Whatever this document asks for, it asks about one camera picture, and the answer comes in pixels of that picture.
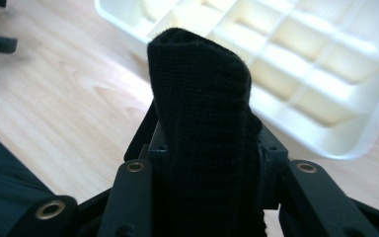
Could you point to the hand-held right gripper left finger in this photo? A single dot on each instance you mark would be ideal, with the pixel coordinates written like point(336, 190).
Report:
point(144, 141)

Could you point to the black sock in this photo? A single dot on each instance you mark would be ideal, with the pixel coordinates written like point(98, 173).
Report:
point(204, 131)

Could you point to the white divided storage box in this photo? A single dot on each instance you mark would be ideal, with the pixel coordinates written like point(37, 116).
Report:
point(309, 82)

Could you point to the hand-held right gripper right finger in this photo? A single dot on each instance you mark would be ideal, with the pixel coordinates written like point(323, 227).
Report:
point(273, 164)

